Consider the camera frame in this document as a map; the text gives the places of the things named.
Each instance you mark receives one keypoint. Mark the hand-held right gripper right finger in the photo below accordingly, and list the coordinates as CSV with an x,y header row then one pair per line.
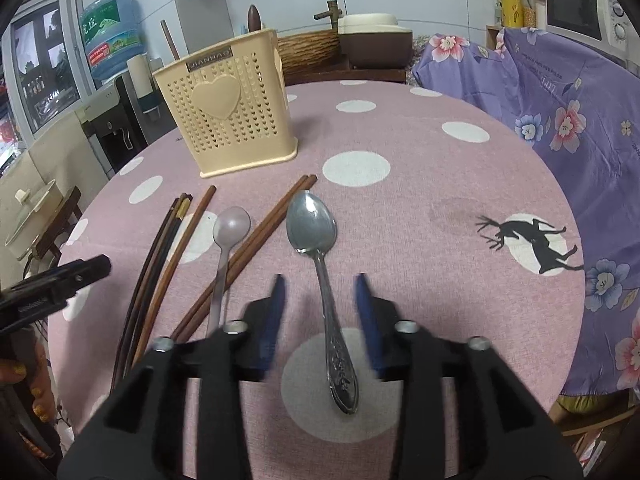
x,y
365,315

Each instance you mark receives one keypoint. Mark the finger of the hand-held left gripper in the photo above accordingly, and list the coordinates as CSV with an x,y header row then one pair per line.
x,y
75,270
30,310

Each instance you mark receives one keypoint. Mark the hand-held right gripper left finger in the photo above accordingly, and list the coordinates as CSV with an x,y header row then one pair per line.
x,y
272,312

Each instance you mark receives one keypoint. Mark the dark chopstick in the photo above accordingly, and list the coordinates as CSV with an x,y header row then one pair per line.
x,y
170,250
145,280
157,265

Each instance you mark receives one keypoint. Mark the large metal spoon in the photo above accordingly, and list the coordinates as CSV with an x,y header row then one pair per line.
x,y
312,225

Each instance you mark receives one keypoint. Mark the small pale spoon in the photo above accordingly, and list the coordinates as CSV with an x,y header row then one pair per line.
x,y
231,225

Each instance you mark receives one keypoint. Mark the cream perforated utensil holder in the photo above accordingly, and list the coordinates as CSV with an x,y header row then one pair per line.
x,y
235,125

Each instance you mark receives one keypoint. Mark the person's left hand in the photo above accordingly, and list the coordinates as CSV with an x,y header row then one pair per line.
x,y
22,385

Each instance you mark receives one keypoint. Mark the dark wooden chair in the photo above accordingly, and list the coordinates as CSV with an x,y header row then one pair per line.
x,y
60,230

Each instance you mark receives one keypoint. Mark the pink polka dot tablecloth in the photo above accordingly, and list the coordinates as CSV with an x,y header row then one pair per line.
x,y
410,270

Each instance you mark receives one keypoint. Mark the beige cover cloth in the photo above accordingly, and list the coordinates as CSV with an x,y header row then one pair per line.
x,y
55,155

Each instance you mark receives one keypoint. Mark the water dispenser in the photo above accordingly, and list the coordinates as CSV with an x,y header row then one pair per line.
x,y
117,135

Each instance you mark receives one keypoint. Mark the window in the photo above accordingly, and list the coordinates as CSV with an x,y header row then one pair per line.
x,y
45,65

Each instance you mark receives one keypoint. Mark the blue water bottle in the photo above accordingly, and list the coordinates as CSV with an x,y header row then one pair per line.
x,y
112,35

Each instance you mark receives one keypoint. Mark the brown chopstick in holder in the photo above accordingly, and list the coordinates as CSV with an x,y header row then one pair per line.
x,y
170,42

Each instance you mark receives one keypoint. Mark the purple floral cloth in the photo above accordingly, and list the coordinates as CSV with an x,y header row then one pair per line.
x,y
575,160

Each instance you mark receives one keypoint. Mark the woven wooden basin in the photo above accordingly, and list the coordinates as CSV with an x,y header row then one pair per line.
x,y
310,50

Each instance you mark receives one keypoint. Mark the cream and brown cooker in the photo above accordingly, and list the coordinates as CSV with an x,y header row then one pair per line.
x,y
375,40

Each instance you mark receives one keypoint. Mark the brown pointed ornament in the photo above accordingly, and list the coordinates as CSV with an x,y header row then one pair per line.
x,y
255,17

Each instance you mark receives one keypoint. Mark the bamboo faucet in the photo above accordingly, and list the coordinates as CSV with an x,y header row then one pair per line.
x,y
332,12

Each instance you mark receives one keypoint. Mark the white microwave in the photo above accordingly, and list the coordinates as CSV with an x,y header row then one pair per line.
x,y
575,10

